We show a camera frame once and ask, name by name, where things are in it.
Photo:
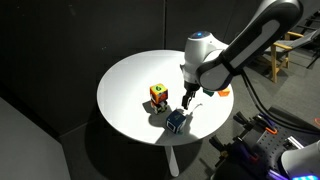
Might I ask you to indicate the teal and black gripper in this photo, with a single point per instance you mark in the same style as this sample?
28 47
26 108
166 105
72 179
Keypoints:
191 89

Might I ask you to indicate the light blue plushy cube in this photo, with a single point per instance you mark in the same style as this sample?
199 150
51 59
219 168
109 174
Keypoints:
175 121

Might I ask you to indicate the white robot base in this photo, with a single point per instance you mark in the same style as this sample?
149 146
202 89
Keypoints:
302 164

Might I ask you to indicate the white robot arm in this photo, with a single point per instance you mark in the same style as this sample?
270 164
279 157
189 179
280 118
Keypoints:
272 20

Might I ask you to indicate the black white patterned plushy cube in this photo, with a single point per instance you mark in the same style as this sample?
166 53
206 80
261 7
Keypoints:
160 107

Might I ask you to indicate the orange plushy cube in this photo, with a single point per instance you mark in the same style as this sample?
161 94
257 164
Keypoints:
158 93

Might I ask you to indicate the small orange block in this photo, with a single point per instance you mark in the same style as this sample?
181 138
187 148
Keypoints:
225 92

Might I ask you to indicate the round white table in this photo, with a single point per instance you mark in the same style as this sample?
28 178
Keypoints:
123 97

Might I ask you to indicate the purple orange clamp lower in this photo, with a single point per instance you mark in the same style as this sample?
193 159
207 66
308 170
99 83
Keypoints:
237 152

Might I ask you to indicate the purple orange clamp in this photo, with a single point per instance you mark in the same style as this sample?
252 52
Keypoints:
237 152
255 121

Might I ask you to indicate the purple orange clamp upper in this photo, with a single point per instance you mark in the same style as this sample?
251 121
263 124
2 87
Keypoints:
255 121

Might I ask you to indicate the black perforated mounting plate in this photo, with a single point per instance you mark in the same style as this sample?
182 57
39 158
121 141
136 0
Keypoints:
293 133

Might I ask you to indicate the wooden chair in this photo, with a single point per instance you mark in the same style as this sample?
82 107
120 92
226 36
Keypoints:
278 54

